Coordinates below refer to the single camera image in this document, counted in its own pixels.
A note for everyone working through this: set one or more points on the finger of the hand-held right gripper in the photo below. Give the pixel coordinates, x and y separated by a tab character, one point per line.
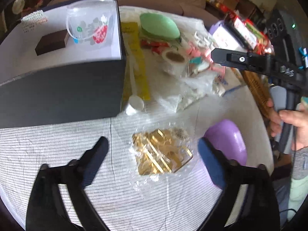
231	57

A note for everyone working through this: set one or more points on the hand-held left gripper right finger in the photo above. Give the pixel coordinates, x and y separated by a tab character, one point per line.
211	163

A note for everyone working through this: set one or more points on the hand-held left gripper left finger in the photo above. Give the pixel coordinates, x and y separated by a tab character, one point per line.
93	166

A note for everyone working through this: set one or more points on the purple plastic bowl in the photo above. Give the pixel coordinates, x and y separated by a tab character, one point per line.
226	137

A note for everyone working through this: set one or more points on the bag of gold clips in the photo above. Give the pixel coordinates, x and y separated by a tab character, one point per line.
158	151

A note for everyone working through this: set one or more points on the dark grey cardboard box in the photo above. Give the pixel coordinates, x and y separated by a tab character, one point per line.
60	96

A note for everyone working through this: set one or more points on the brown sponge block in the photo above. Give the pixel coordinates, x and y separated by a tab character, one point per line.
51	43

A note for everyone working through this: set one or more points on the clear plastic bucket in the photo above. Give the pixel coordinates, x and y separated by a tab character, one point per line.
89	16

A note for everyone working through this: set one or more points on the white cloth-covered desktop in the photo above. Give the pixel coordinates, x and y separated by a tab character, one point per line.
72	144

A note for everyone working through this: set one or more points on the person's right hand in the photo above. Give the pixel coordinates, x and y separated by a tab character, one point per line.
302	122

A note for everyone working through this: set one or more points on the white tissue box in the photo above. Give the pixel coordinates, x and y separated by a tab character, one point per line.
225	36

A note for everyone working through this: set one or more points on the clear printed plastic bag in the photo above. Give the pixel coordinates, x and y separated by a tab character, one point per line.
228	86

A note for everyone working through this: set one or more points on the pile of snack packets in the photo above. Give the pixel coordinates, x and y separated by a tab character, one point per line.
250	35

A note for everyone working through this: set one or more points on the lilac lidded container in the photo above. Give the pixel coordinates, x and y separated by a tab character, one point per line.
214	28

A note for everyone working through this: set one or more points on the group of pink clips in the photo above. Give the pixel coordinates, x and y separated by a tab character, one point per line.
195	51

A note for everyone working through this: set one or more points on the wicker basket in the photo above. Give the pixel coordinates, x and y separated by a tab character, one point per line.
257	89

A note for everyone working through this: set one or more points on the crumpled clear plastic bag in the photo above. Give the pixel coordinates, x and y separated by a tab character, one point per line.
187	93

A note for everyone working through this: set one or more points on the roll of tape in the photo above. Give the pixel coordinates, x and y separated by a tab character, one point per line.
174	67

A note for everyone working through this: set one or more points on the white plastic scoop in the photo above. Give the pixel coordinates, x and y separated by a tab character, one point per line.
133	104

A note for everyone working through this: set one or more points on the red candy wrappers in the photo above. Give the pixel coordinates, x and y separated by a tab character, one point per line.
154	44

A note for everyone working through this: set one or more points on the green plastic bowl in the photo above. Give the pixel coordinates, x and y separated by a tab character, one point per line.
158	25

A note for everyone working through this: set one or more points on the long yellow packet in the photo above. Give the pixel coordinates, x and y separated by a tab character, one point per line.
139	60

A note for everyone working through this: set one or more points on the person's body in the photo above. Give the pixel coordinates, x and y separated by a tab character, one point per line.
298	195

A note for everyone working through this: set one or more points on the round decorated tin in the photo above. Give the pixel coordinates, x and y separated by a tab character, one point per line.
18	4

